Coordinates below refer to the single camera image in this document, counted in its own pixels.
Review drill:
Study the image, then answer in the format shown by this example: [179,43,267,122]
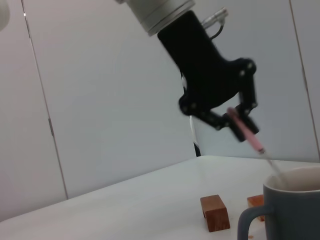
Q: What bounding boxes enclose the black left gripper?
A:
[157,10,260,143]

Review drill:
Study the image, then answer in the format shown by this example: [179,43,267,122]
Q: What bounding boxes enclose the pink handled metal spoon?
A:
[226,106,289,186]

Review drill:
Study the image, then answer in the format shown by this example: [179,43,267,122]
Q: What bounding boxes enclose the grey ceramic mug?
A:
[236,166,320,240]

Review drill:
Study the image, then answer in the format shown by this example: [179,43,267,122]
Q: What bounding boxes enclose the dark brown wooden block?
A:
[199,194,231,233]

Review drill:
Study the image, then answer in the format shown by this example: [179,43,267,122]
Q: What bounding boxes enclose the left gripper cable with plug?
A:
[201,7,229,41]

